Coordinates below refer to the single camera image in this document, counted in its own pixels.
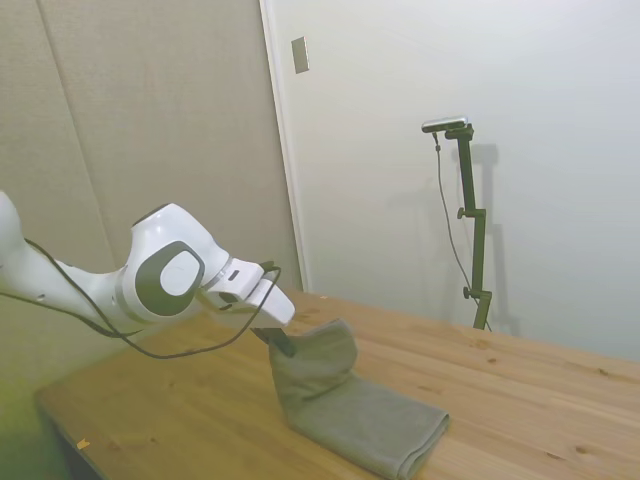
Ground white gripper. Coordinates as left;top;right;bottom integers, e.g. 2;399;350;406
198;279;297;358

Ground grey towel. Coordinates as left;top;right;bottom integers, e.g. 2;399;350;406
268;318;452;478

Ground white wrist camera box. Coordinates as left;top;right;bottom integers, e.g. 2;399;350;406
208;257;267;305

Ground white door frame trim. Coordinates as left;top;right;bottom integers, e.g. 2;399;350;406
258;0;314;294

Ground dark green camera stand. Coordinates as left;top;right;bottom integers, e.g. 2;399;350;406
444;124;494;331

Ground silver exterior camera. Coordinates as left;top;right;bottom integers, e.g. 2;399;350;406
420;115;471;135

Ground grey wall plate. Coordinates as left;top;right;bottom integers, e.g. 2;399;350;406
290;35;312;76

